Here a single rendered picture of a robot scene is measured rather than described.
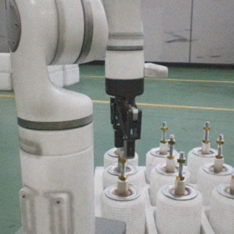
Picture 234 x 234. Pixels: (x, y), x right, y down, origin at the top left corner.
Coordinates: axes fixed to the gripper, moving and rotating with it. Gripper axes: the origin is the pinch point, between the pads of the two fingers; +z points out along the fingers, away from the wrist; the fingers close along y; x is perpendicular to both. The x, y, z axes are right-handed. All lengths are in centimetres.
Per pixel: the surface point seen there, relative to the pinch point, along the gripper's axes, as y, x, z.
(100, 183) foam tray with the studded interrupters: -20.2, -0.7, 17.3
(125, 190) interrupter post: 1.1, 0.0, 9.2
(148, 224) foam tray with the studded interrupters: 2.5, 4.7, 17.3
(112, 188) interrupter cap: -1.6, -2.1, 9.9
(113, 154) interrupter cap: -21.7, 3.4, 9.9
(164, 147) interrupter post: -18.6, 17.3, 8.3
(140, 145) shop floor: -95, 38, 35
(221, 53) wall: -431, 300, 11
